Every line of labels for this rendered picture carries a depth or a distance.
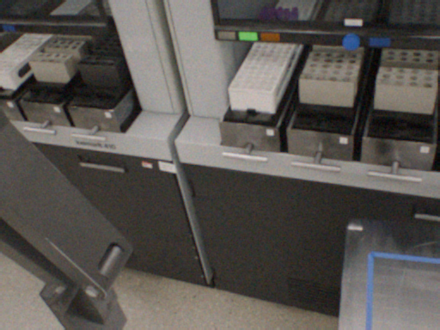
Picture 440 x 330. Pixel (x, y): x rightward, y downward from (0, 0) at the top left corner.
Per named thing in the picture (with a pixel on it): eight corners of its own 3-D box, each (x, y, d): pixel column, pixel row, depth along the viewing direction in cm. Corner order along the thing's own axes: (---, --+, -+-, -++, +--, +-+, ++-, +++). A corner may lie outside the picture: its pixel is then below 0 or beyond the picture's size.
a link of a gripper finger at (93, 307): (64, 233, 21) (124, 246, 20) (100, 296, 24) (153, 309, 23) (45, 260, 20) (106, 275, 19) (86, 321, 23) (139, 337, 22)
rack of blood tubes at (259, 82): (266, 46, 125) (265, 24, 121) (304, 48, 121) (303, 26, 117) (230, 113, 105) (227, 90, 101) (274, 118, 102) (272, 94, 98)
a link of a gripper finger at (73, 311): (74, 241, 23) (87, 243, 22) (117, 316, 27) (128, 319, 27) (38, 294, 21) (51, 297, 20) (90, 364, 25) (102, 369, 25)
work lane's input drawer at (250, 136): (292, 10, 153) (290, -16, 147) (335, 12, 148) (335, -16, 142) (215, 159, 105) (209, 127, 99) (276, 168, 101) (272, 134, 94)
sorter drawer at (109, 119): (180, 9, 167) (174, -16, 160) (216, 9, 162) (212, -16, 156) (66, 139, 119) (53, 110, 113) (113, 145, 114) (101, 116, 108)
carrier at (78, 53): (89, 65, 128) (82, 45, 123) (85, 70, 126) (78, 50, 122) (55, 63, 131) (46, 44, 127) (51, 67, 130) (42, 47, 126)
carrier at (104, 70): (126, 82, 118) (119, 62, 114) (123, 88, 117) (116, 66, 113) (88, 80, 122) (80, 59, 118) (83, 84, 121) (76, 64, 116)
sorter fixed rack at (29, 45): (51, 37, 149) (43, 19, 144) (76, 39, 145) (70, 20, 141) (-11, 90, 129) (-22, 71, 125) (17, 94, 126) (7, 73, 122)
